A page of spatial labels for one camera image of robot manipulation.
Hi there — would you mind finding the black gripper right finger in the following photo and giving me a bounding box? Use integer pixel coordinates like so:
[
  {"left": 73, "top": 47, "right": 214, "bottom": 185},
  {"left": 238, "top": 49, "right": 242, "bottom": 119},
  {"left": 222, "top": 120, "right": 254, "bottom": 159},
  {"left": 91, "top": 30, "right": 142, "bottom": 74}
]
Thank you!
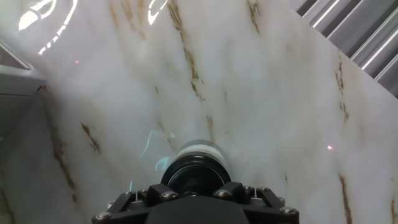
[{"left": 213, "top": 182, "right": 299, "bottom": 224}]

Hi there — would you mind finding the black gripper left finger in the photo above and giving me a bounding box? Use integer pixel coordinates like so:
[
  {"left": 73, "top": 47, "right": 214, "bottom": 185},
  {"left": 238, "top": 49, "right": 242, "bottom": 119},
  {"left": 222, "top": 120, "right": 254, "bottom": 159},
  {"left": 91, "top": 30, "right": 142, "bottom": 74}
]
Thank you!
[{"left": 92, "top": 184, "right": 180, "bottom": 224}]

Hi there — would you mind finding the small clear glass jar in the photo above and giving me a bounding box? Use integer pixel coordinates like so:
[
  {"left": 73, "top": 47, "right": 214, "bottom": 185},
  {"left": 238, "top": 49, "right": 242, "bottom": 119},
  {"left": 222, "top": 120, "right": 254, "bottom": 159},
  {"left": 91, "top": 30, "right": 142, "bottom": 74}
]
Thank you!
[{"left": 175, "top": 139, "right": 228, "bottom": 169}]

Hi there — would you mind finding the white marble pattern board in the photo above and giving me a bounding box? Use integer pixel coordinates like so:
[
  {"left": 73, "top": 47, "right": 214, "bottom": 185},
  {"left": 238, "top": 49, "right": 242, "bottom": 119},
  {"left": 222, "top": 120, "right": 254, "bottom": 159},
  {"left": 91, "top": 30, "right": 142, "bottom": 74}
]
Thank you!
[{"left": 0, "top": 0, "right": 398, "bottom": 224}]

